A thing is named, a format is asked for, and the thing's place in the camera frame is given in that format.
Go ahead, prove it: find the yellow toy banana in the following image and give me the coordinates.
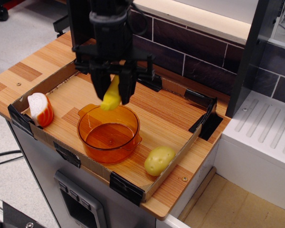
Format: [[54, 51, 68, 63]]
[[100, 75, 122, 111]]

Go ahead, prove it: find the grey toy oven front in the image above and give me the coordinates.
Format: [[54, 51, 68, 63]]
[[53, 170, 107, 228]]

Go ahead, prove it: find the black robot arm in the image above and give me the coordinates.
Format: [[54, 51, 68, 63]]
[[66, 0, 154, 104]]

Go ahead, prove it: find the white toy sink drainboard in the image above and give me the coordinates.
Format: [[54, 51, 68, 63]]
[[214, 91, 285, 209]]

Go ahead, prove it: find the dark wooden right post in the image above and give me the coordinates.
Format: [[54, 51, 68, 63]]
[[226, 0, 284, 118]]

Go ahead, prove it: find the yellow toy potato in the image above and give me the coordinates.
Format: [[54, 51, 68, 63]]
[[144, 146, 176, 176]]

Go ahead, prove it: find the orange transparent plastic pot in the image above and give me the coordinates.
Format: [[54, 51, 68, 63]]
[[77, 104, 142, 164]]

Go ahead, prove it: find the black caster wheel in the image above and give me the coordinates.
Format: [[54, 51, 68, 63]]
[[0, 5, 9, 21]]

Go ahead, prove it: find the dark wooden post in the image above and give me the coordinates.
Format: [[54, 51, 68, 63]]
[[226, 0, 284, 118], [66, 0, 95, 47]]

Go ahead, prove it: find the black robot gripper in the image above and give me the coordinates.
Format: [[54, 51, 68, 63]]
[[72, 22, 154, 105]]

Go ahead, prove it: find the dark wooden left post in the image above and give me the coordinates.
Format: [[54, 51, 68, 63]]
[[66, 0, 95, 47]]

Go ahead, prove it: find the black cable on floor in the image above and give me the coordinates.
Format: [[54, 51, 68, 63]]
[[0, 149, 23, 167]]

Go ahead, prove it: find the white orange toy sushi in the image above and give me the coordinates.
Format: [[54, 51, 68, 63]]
[[28, 93, 54, 127]]

